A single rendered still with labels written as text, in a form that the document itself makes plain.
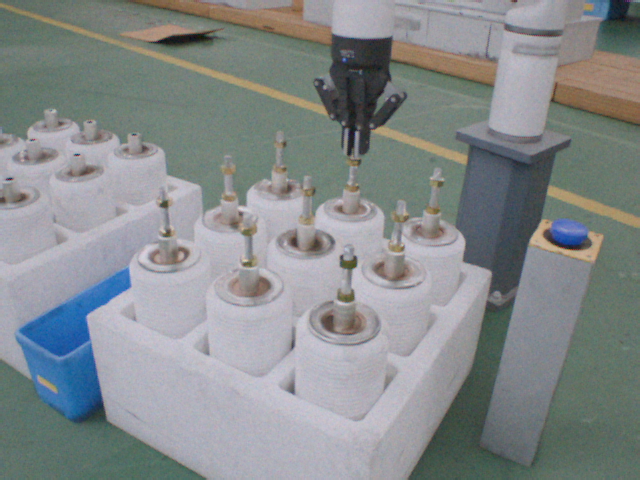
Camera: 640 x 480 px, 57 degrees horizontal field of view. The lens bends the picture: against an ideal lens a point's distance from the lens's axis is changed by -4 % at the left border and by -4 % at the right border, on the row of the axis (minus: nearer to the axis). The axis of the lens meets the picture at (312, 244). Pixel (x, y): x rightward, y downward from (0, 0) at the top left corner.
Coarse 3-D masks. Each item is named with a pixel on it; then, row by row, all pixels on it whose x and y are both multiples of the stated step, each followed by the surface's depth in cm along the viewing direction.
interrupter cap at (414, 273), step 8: (376, 256) 73; (384, 256) 73; (368, 264) 71; (376, 264) 71; (408, 264) 72; (416, 264) 72; (368, 272) 70; (376, 272) 70; (408, 272) 70; (416, 272) 70; (424, 272) 70; (368, 280) 69; (376, 280) 68; (384, 280) 68; (392, 280) 68; (400, 280) 68; (408, 280) 68; (416, 280) 69; (384, 288) 67; (392, 288) 67; (400, 288) 67
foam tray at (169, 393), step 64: (128, 320) 72; (448, 320) 74; (128, 384) 74; (192, 384) 67; (256, 384) 63; (384, 384) 69; (448, 384) 80; (192, 448) 72; (256, 448) 65; (320, 448) 60; (384, 448) 59
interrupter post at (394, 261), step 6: (390, 252) 68; (396, 252) 68; (402, 252) 68; (390, 258) 69; (396, 258) 68; (402, 258) 69; (384, 264) 70; (390, 264) 69; (396, 264) 69; (402, 264) 69; (384, 270) 70; (390, 270) 69; (396, 270) 69; (402, 270) 70; (396, 276) 70
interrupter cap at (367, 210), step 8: (336, 200) 86; (360, 200) 87; (328, 208) 84; (336, 208) 84; (360, 208) 85; (368, 208) 84; (376, 208) 84; (336, 216) 82; (344, 216) 82; (352, 216) 82; (360, 216) 82; (368, 216) 82
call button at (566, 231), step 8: (552, 224) 65; (560, 224) 65; (568, 224) 65; (576, 224) 65; (552, 232) 65; (560, 232) 64; (568, 232) 63; (576, 232) 64; (584, 232) 64; (560, 240) 64; (568, 240) 64; (576, 240) 63
